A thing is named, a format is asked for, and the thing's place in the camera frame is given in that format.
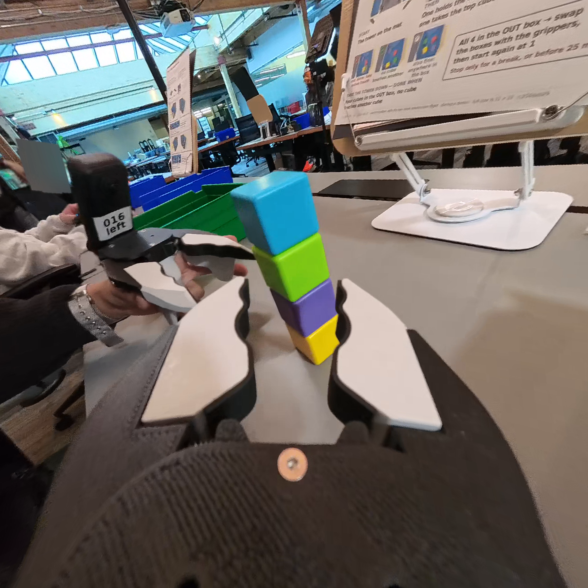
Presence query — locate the black swivel chair base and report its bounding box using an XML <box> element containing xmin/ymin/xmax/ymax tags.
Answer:
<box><xmin>18</xmin><ymin>367</ymin><xmax>85</xmax><ymax>432</ymax></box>

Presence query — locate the wooden stand board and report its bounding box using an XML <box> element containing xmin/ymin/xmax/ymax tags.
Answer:
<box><xmin>331</xmin><ymin>0</ymin><xmax>588</xmax><ymax>159</ymax></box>

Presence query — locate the green plastic bin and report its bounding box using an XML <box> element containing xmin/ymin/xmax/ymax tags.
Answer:
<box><xmin>133</xmin><ymin>183</ymin><xmax>246</xmax><ymax>242</ymax></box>

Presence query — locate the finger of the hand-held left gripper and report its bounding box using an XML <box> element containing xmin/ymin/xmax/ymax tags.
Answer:
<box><xmin>124</xmin><ymin>264</ymin><xmax>198</xmax><ymax>315</ymax></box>
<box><xmin>180</xmin><ymin>233</ymin><xmax>255</xmax><ymax>282</ymax></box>

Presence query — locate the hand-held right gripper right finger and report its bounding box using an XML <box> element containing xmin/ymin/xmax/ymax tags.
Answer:
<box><xmin>329</xmin><ymin>279</ymin><xmax>443</xmax><ymax>430</ymax></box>

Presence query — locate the purple cube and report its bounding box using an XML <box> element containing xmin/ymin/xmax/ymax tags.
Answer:
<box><xmin>270</xmin><ymin>278</ymin><xmax>338</xmax><ymax>338</ymax></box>

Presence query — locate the light blue cube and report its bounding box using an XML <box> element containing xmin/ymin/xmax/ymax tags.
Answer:
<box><xmin>231</xmin><ymin>171</ymin><xmax>320</xmax><ymax>256</ymax></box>

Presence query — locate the person's left forearm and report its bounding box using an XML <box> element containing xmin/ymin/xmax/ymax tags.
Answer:
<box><xmin>0</xmin><ymin>285</ymin><xmax>99</xmax><ymax>405</ymax></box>

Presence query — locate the yellow cube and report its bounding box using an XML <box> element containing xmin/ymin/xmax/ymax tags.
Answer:
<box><xmin>287</xmin><ymin>315</ymin><xmax>341</xmax><ymax>366</ymax></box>

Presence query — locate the blue plastic bin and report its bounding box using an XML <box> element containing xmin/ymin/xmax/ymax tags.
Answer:
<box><xmin>130</xmin><ymin>166</ymin><xmax>233</xmax><ymax>212</ymax></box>

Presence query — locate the background instruction board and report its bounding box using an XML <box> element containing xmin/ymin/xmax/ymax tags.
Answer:
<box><xmin>165</xmin><ymin>46</ymin><xmax>199</xmax><ymax>177</ymax></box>

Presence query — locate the grey desk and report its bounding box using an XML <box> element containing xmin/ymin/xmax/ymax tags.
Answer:
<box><xmin>83</xmin><ymin>165</ymin><xmax>588</xmax><ymax>588</ymax></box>

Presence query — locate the black pole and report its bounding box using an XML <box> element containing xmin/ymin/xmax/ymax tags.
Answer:
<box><xmin>117</xmin><ymin>0</ymin><xmax>168</xmax><ymax>106</ymax></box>

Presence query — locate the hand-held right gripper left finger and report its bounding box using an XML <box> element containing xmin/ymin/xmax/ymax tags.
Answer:
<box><xmin>141</xmin><ymin>277</ymin><xmax>256</xmax><ymax>423</ymax></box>

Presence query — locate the lime green cube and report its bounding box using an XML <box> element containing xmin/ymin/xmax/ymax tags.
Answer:
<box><xmin>253</xmin><ymin>233</ymin><xmax>330</xmax><ymax>302</ymax></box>

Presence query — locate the ceiling projector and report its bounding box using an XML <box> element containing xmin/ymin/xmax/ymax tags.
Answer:
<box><xmin>158</xmin><ymin>2</ymin><xmax>196</xmax><ymax>37</ymax></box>

